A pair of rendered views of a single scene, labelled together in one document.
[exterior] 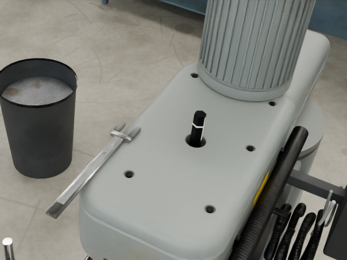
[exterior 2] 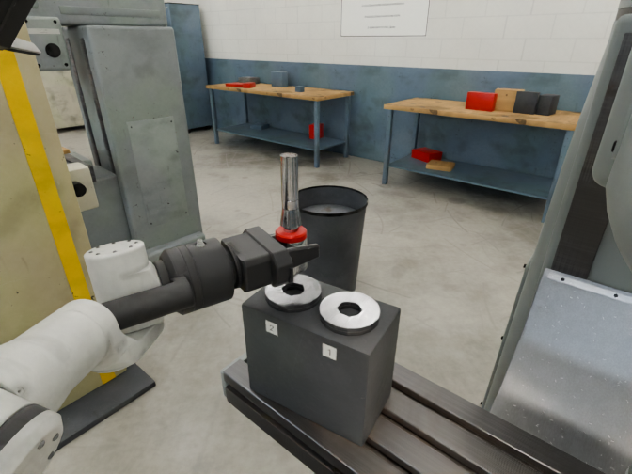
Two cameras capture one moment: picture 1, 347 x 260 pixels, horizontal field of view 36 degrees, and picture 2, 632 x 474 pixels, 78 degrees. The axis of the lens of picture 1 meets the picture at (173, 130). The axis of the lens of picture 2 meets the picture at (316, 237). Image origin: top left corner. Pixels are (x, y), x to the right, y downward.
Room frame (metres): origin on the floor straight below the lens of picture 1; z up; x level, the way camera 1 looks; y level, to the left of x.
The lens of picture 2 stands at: (0.36, 0.19, 1.49)
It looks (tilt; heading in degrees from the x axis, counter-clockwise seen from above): 27 degrees down; 19
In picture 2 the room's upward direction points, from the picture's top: straight up
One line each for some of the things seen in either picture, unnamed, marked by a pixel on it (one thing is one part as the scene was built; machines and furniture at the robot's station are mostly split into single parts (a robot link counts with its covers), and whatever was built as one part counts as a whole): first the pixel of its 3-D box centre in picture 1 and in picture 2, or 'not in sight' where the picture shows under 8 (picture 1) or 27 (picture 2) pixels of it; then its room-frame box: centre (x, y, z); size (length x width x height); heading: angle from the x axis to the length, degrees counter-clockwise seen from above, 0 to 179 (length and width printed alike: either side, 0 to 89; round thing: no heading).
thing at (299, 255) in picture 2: not in sight; (301, 256); (0.82, 0.37, 1.21); 0.06 x 0.02 x 0.03; 142
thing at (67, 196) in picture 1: (94, 165); not in sight; (0.62, 0.12, 1.89); 0.24 x 0.04 x 0.01; 159
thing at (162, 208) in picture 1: (193, 166); not in sight; (0.73, -0.05, 1.81); 0.47 x 0.26 x 0.16; 159
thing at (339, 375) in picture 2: not in sight; (320, 348); (0.83, 0.34, 1.04); 0.22 x 0.12 x 0.20; 78
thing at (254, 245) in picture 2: not in sight; (234, 262); (0.77, 0.45, 1.21); 0.13 x 0.12 x 0.10; 52
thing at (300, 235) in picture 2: not in sight; (291, 232); (0.84, 0.39, 1.24); 0.05 x 0.05 x 0.01
